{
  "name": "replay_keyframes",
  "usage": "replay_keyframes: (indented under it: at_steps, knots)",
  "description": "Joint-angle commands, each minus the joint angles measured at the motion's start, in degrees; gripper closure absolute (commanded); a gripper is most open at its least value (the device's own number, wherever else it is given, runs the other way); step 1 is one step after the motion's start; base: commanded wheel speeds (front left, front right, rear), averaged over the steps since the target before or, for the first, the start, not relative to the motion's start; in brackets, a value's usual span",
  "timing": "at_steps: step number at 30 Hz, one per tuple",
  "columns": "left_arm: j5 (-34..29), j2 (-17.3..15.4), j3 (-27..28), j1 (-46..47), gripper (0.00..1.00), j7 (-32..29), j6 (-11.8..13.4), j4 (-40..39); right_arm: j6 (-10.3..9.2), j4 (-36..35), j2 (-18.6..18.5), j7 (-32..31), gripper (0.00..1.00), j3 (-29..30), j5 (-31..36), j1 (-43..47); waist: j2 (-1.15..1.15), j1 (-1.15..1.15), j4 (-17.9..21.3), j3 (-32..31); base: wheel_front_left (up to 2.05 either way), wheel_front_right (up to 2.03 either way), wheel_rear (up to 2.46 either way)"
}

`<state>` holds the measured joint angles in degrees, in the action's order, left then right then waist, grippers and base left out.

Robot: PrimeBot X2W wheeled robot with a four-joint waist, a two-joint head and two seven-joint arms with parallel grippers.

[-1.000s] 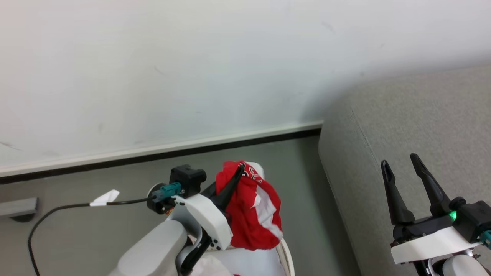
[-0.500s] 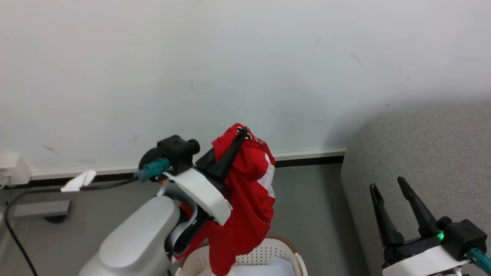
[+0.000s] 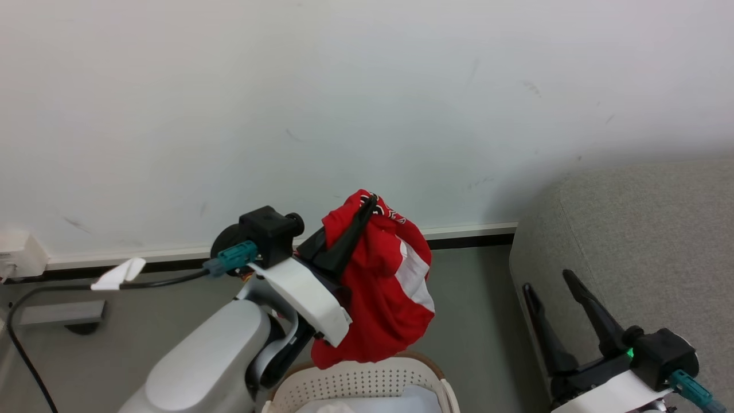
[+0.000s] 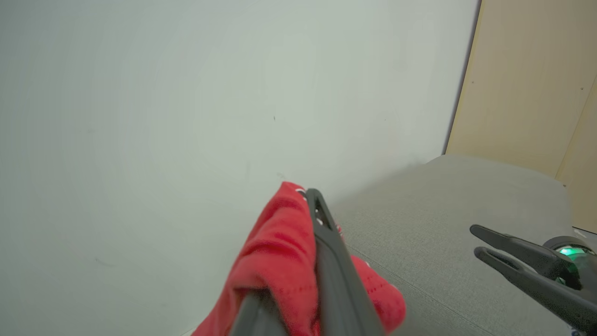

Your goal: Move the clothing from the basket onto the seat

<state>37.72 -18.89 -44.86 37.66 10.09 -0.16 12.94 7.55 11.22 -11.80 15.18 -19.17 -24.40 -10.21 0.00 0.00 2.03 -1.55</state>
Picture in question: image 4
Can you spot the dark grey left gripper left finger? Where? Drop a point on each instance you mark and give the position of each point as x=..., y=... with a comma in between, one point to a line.
x=259, y=317

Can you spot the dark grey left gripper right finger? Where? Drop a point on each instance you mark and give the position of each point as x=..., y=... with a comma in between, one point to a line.
x=340, y=289

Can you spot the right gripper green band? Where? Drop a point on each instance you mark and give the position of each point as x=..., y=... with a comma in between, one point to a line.
x=585, y=266

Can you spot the red basketball jersey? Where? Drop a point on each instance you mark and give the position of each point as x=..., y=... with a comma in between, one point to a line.
x=280, y=252

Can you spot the grey fabric sofa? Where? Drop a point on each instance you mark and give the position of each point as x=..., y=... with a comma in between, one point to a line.
x=443, y=210

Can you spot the light wooden cabinet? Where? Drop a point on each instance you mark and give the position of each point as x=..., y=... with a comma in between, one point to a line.
x=522, y=70

